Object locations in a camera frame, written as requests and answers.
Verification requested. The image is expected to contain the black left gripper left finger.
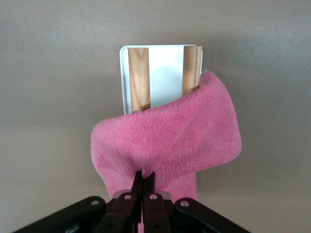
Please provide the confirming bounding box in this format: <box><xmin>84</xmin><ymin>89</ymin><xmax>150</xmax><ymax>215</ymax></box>
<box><xmin>12</xmin><ymin>171</ymin><xmax>144</xmax><ymax>233</ymax></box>

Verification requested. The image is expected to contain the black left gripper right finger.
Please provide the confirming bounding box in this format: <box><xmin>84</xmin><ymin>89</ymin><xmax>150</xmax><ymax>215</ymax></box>
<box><xmin>143</xmin><ymin>171</ymin><xmax>251</xmax><ymax>233</ymax></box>

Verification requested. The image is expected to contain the pink microfibre cloth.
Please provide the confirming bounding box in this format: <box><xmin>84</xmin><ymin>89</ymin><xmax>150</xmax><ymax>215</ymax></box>
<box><xmin>90</xmin><ymin>71</ymin><xmax>243</xmax><ymax>233</ymax></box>

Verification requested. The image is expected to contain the wooden stick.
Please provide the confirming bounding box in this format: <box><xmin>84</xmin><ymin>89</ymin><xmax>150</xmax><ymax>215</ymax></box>
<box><xmin>127</xmin><ymin>47</ymin><xmax>152</xmax><ymax>112</ymax></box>
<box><xmin>181</xmin><ymin>45</ymin><xmax>204</xmax><ymax>97</ymax></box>

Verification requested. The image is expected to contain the white rectangular tray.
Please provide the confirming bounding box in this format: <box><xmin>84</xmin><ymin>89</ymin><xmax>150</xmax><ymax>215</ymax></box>
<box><xmin>119</xmin><ymin>44</ymin><xmax>205</xmax><ymax>115</ymax></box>

